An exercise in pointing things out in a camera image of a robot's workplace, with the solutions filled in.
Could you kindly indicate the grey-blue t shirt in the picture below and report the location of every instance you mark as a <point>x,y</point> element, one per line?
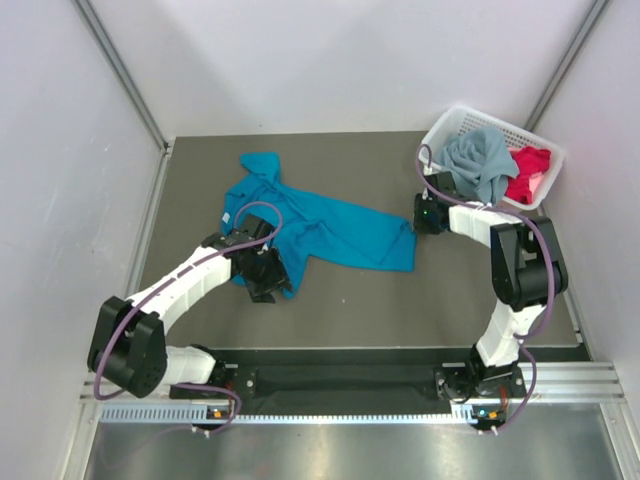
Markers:
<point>480,163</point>

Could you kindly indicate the pink garment in basket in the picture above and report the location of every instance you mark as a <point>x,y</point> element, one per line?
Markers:
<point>534,183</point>

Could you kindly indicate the aluminium frame rail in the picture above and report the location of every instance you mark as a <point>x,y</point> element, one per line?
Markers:
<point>556,382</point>

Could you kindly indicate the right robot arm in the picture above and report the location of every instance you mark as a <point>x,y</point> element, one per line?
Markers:
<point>528,272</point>

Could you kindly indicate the grey slotted cable duct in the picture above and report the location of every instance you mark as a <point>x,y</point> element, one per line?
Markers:
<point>203,414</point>

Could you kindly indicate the red t shirt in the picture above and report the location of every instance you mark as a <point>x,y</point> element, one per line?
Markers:
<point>530,161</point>

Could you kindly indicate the right corner aluminium post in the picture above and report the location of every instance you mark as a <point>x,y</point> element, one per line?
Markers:
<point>578,41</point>

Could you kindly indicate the white plastic laundry basket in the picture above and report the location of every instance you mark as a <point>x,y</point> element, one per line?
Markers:
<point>460,119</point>

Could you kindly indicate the left corner aluminium post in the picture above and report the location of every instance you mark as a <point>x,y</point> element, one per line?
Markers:
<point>92,20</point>

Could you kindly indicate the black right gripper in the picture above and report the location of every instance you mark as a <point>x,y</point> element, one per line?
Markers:
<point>421,201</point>

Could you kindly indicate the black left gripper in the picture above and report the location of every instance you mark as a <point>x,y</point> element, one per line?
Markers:
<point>260,291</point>

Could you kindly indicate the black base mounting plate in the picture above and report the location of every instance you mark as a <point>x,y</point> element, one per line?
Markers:
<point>354,380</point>

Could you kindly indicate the corner aluminium post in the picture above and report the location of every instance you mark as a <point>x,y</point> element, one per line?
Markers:
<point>92,20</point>
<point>578,41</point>

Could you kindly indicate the bright blue t shirt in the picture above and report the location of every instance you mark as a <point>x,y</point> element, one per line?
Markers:
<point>318,226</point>

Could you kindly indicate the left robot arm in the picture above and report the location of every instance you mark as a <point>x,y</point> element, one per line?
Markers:
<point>129,346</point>

